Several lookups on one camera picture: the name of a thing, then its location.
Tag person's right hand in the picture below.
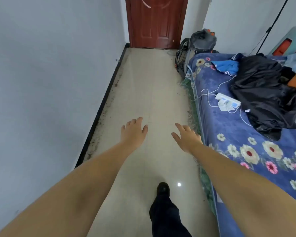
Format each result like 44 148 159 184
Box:
171 122 203 154

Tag person's left hand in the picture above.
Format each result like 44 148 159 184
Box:
120 117 149 151

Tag brown dirt debris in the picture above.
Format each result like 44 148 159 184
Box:
85 71 125 160

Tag grey vacuum cleaner orange knobs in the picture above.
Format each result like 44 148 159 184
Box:
185 29 219 74

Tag person's left forearm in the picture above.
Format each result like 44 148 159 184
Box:
0 139 141 237

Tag person's right forearm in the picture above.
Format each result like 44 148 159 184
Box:
187 143 296 237

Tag person's dark right trouser leg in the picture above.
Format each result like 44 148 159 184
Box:
149 194 192 237

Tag black lamp stand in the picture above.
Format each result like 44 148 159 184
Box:
248 0 290 56

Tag green lace bed skirt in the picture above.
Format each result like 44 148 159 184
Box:
181 69 220 215

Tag black skirting board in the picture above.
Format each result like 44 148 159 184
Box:
75 44 128 168

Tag blue floral bed blanket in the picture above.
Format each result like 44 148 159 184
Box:
185 53 296 237

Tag white power strip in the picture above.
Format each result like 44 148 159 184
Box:
215 92 241 109

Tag blue garment striped collar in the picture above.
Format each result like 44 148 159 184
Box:
210 53 245 77

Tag black jacket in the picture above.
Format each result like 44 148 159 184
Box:
230 53 296 141

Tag red-brown wooden door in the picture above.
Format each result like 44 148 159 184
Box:
125 0 189 50

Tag red plastic stool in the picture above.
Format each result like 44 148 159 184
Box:
272 39 296 56

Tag white charging cable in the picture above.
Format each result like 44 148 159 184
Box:
195 76 253 127

